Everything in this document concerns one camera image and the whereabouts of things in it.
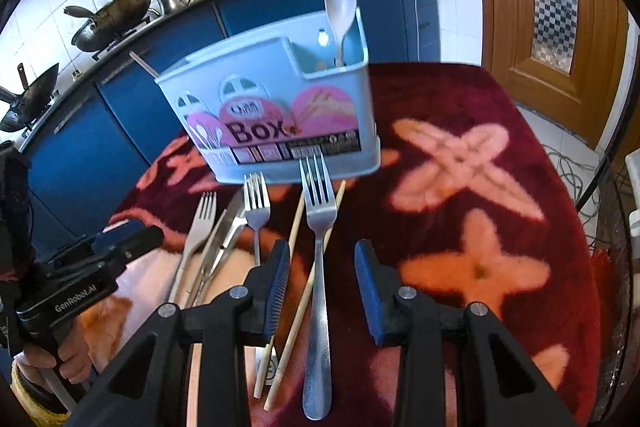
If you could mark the large steel fork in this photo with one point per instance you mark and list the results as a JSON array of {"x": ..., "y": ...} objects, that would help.
[{"x": 321, "y": 212}]

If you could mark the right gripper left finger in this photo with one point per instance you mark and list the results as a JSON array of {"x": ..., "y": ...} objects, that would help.
[{"x": 147, "y": 382}]

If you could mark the large black wok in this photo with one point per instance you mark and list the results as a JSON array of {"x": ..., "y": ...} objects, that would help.
[{"x": 107, "y": 24}]

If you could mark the red floral plush cloth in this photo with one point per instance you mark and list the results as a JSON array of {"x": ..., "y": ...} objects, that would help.
[{"x": 466, "y": 205}]

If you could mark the light blue chopsticks box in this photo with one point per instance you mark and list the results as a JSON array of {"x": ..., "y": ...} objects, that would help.
[{"x": 261, "y": 100}]

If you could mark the wooden door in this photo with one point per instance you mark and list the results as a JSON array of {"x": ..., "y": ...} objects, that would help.
[{"x": 562, "y": 58}]

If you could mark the person's left hand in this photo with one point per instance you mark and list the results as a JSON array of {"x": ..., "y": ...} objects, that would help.
[{"x": 73, "y": 359}]

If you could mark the black wire rack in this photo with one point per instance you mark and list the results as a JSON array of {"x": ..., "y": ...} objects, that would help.
[{"x": 605, "y": 207}]

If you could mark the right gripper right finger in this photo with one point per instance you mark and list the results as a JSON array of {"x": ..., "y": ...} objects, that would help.
[{"x": 497, "y": 383}]

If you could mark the small black wok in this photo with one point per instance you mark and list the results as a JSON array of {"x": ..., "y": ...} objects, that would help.
[{"x": 26, "y": 107}]

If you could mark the steel table knife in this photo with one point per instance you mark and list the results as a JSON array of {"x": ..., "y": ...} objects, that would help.
[{"x": 226, "y": 232}]

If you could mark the blue kitchen cabinets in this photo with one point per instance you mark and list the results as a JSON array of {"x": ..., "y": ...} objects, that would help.
[{"x": 95, "y": 142}]

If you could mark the white plastic spoon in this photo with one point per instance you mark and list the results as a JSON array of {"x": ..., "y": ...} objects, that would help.
[{"x": 341, "y": 15}]

